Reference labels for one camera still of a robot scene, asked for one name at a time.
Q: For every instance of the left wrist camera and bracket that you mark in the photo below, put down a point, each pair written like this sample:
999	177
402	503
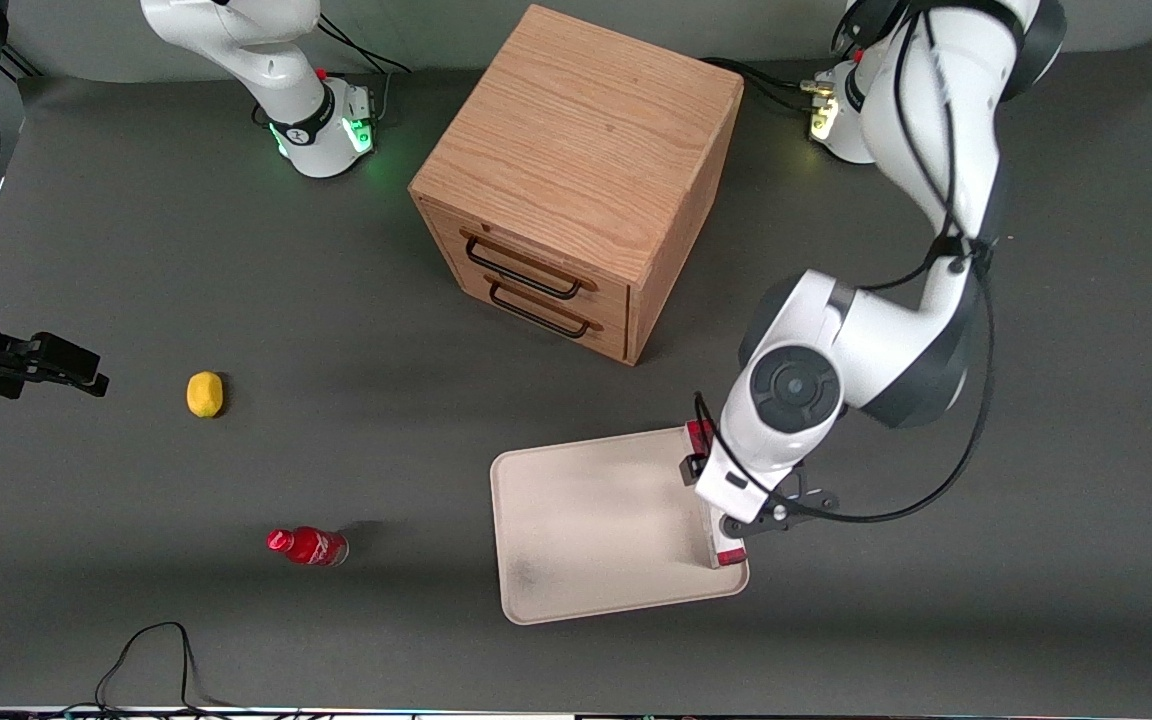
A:
781	512

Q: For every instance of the beige plastic tray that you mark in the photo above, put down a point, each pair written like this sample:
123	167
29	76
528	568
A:
596	525

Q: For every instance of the red cola bottle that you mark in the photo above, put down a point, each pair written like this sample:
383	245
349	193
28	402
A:
311	547

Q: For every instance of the red cookie box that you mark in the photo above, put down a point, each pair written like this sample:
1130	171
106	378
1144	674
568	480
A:
731	555

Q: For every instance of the wooden drawer cabinet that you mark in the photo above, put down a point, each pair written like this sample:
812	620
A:
576	130

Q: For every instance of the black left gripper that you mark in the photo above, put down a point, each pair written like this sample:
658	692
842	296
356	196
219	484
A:
687	472

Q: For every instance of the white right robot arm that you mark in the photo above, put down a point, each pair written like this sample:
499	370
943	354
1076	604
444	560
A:
286	60

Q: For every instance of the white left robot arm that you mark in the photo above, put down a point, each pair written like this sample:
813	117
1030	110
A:
886	340

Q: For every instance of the yellow lemon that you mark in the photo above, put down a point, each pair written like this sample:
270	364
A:
204	394

